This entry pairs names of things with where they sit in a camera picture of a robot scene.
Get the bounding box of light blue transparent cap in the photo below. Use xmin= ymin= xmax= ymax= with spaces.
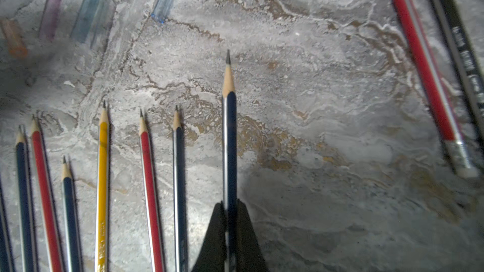
xmin=70 ymin=0 xmax=98 ymax=43

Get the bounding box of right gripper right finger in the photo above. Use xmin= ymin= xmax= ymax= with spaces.
xmin=236 ymin=200 xmax=269 ymax=272

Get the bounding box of light blue capped pencil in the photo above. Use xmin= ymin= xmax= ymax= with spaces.
xmin=62 ymin=156 xmax=84 ymax=271

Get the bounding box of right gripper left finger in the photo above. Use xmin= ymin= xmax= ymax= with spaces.
xmin=192 ymin=203 xmax=226 ymax=272

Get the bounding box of purple transparent pencil cap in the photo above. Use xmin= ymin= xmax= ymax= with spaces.
xmin=39 ymin=0 xmax=62 ymax=42

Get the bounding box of orange transparent pencil cap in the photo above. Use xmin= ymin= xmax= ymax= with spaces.
xmin=1 ymin=17 xmax=28 ymax=59

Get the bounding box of green transparent pencil cap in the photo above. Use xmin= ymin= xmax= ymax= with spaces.
xmin=90 ymin=0 xmax=111 ymax=49

